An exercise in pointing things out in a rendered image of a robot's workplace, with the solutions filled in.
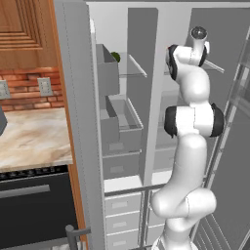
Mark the small grey door bin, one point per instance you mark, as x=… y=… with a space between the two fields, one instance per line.
x=107 y=74

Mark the glass fridge shelf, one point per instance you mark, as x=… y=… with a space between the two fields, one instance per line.
x=215 y=66
x=132 y=66

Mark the white freezer drawer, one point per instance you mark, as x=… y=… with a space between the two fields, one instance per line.
x=123 y=223
x=124 y=241
x=122 y=203

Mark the grey wall socket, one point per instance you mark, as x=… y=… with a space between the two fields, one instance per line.
x=45 y=86
x=4 y=90

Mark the grey fridge door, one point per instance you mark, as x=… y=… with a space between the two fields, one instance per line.
x=78 y=114
x=232 y=169

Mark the dark grey appliance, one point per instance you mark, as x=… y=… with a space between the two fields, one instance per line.
x=2 y=122

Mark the wooden wall cupboard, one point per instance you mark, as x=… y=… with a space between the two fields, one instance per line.
x=24 y=29

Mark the grey fridge cabinet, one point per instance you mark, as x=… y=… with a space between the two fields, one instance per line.
x=153 y=97

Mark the green vegetable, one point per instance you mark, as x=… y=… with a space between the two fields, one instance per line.
x=116 y=57

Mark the grey right fridge door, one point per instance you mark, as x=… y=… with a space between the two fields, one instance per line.
x=232 y=169

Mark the wooden side panel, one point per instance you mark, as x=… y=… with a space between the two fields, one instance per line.
x=70 y=136

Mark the grey fridge drawer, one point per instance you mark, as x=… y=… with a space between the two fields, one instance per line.
x=164 y=158
x=121 y=165

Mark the black dishwasher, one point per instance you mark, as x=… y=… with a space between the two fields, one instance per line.
x=32 y=215

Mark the grey left fridge door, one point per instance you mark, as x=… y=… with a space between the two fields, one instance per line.
x=78 y=114

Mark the large grey door bin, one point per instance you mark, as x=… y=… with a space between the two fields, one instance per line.
x=128 y=136

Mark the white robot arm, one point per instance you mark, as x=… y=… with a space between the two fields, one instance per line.
x=190 y=162

